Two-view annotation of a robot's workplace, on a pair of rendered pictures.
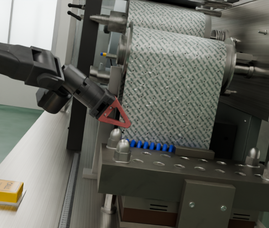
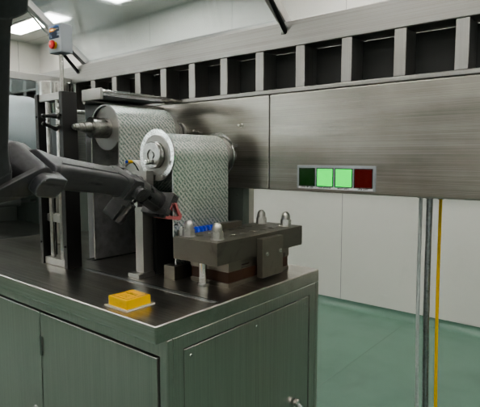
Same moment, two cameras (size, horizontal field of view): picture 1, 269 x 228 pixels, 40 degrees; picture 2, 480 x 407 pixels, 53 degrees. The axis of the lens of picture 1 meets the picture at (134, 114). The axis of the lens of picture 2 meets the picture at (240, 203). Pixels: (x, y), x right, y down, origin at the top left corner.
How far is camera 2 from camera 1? 0.85 m
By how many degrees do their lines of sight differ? 43
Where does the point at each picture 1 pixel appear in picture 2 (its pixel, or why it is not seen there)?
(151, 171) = (242, 239)
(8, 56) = (122, 177)
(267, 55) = (250, 142)
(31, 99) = not seen: outside the picture
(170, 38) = (191, 140)
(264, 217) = not seen: hidden behind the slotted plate
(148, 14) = (133, 118)
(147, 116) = (190, 206)
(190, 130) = (216, 209)
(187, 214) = (265, 262)
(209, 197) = (273, 245)
